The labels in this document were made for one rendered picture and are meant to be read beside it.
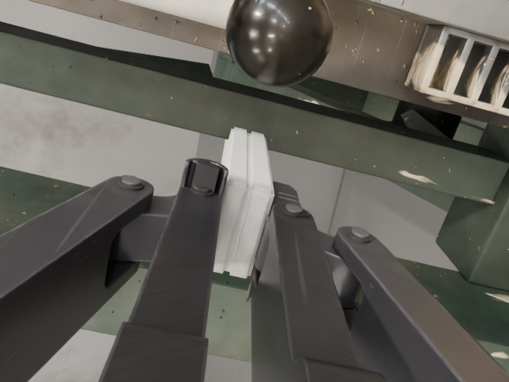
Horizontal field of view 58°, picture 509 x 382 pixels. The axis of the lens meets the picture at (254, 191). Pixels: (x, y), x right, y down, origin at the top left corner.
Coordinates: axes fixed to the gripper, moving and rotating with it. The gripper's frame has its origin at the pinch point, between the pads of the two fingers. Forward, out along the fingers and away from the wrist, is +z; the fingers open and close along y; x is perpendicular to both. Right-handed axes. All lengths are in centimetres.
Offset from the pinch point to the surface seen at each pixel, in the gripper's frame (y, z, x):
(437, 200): 39, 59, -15
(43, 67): -15.3, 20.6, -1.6
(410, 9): 7.5, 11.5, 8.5
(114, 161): -58, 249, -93
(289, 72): 0.6, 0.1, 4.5
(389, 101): 54, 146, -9
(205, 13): -3.6, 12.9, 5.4
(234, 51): -1.3, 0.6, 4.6
